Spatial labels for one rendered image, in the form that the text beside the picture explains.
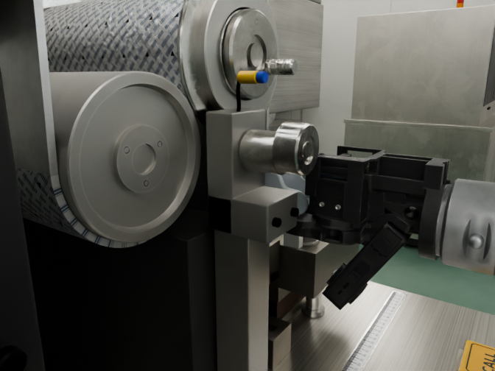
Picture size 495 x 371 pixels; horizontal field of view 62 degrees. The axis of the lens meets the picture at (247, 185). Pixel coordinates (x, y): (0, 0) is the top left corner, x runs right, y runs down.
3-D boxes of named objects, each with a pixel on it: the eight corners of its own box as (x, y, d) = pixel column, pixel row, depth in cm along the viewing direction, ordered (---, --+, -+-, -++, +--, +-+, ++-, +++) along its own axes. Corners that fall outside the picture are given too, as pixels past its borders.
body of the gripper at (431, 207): (333, 144, 44) (457, 156, 37) (328, 220, 46) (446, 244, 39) (300, 155, 38) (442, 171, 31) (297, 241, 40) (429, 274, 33)
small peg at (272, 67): (289, 71, 35) (292, 55, 35) (262, 71, 37) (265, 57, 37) (296, 77, 36) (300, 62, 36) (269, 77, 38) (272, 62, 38)
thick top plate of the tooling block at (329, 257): (314, 299, 50) (316, 253, 48) (104, 232, 71) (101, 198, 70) (359, 254, 62) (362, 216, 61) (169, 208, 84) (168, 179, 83)
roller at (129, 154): (79, 269, 26) (56, 69, 22) (-80, 202, 39) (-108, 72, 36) (203, 216, 35) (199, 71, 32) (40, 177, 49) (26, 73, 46)
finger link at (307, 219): (278, 199, 45) (356, 212, 40) (278, 213, 45) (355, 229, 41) (256, 210, 41) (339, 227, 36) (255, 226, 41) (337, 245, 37)
